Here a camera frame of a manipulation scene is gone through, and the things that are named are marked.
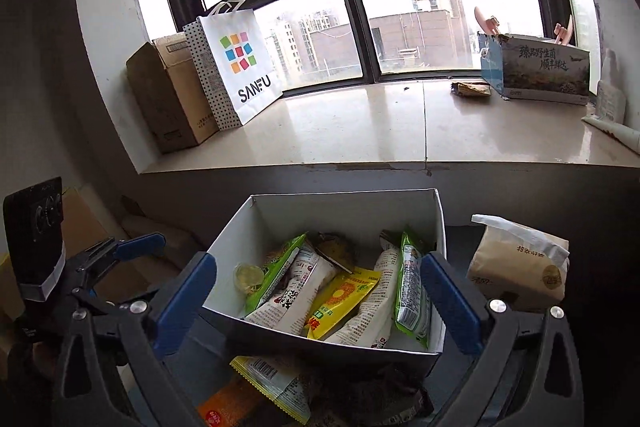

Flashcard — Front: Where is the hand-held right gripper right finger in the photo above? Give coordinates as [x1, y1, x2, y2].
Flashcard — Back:
[421, 251, 586, 427]

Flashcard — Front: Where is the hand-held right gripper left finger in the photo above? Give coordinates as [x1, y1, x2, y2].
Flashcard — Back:
[52, 251, 218, 427]

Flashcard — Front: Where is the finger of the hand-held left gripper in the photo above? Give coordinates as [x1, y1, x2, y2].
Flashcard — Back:
[70, 279, 161, 315]
[75, 232, 167, 270]

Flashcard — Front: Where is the green edged white snack packet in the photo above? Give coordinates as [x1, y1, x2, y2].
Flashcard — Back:
[395, 227, 433, 350]

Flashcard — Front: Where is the clear jelly cup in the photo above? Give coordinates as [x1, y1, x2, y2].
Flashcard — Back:
[233, 262, 266, 295]

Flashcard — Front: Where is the white grain snack packet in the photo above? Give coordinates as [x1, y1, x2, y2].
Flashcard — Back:
[325, 247, 401, 349]

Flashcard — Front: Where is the green cat print snack packet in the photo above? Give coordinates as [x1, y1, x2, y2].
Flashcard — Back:
[243, 233, 308, 315]

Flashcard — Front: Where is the yellow snack packet green label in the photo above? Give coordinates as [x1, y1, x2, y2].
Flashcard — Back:
[305, 268, 382, 340]

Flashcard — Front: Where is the white and brown snack packet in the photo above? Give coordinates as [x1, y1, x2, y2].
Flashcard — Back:
[245, 242, 338, 337]

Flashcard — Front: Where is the orange clear snack packet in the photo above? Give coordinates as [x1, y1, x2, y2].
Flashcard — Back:
[196, 379, 271, 427]

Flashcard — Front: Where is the yellow noodle snack packet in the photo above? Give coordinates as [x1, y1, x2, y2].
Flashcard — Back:
[230, 355, 313, 425]

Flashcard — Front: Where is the dark brown snack packet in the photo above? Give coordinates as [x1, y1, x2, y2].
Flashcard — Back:
[300, 364, 433, 427]

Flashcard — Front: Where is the white cardboard box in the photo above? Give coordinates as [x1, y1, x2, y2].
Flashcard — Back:
[202, 188, 447, 380]

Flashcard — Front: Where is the beige tissue pack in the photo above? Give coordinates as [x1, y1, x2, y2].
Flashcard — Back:
[467, 214, 571, 313]

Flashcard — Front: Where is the brown cardboard box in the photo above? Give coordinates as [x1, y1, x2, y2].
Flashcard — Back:
[125, 33, 221, 154]

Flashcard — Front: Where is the polka dot paper bag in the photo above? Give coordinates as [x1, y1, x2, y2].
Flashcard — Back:
[182, 20, 243, 131]

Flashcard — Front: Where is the white paper shopping bag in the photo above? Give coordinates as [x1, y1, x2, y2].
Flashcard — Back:
[196, 0, 284, 126]

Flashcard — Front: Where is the stone window sill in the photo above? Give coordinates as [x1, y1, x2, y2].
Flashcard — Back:
[135, 80, 640, 175]

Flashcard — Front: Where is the small brown wrapper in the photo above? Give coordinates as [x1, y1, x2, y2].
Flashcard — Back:
[450, 81, 493, 100]

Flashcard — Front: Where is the white tube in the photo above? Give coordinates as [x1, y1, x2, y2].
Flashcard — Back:
[581, 113, 640, 155]

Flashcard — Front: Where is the printed blue carton box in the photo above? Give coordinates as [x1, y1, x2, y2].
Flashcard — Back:
[477, 31, 591, 106]

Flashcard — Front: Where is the pink plastic toy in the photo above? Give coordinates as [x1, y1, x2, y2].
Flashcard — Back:
[474, 6, 502, 37]
[552, 14, 576, 45]

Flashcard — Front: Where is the black camera on clamp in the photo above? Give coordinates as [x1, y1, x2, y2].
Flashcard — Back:
[0, 187, 121, 318]

